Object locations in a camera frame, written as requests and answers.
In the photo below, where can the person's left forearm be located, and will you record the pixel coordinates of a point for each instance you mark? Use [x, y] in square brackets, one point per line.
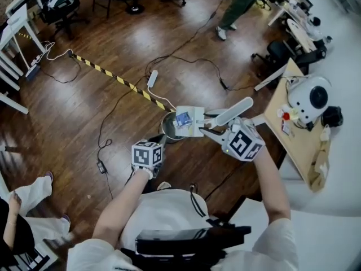
[121, 207]

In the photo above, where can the person's white shoe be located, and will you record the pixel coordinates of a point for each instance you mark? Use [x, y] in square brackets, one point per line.
[163, 185]

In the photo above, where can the person's right hand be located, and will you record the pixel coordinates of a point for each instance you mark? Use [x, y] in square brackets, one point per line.
[248, 123]

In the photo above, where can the white power strip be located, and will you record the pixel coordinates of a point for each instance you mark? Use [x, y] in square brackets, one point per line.
[153, 78]

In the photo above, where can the black power adapter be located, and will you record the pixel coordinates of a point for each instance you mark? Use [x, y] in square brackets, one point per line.
[223, 83]
[101, 166]

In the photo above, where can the brown paper bag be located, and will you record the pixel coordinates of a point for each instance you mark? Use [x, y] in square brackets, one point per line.
[320, 171]

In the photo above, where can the black bag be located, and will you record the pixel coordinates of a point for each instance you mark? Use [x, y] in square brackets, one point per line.
[332, 116]

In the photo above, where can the small booklet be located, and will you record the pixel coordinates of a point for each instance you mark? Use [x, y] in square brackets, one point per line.
[286, 128]

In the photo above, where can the light wooden desk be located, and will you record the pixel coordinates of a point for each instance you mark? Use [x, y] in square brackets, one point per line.
[299, 145]

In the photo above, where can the person's right forearm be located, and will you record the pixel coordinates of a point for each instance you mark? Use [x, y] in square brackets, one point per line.
[272, 185]

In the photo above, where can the grey power strip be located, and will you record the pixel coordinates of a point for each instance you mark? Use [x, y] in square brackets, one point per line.
[33, 70]

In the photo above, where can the black head camera mount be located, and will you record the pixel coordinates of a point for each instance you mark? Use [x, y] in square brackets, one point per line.
[183, 238]

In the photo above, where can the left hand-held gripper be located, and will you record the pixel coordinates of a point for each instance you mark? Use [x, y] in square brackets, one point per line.
[141, 155]

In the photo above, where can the metal waste bin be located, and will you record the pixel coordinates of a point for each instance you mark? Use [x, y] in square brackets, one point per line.
[169, 128]

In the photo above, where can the white table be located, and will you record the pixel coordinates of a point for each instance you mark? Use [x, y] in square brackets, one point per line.
[17, 18]

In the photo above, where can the black chair with clothes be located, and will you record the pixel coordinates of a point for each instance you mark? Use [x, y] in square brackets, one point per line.
[60, 10]

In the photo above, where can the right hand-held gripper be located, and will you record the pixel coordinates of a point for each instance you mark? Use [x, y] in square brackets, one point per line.
[242, 144]

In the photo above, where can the person's white shirt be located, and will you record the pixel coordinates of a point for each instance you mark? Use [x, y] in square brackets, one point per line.
[163, 210]

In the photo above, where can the white round appliance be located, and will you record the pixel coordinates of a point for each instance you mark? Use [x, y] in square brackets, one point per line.
[300, 100]

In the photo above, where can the black white patterned board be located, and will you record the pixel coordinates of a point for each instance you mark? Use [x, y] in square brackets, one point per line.
[31, 261]

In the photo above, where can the yellow black striped tape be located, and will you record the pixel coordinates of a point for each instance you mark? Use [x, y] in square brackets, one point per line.
[121, 80]

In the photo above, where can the white office desk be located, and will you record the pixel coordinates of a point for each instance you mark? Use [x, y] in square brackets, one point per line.
[301, 38]

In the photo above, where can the red round object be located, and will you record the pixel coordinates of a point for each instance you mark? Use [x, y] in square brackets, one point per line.
[286, 116]

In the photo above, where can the blue packet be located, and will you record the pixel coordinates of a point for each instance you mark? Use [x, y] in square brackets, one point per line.
[183, 118]

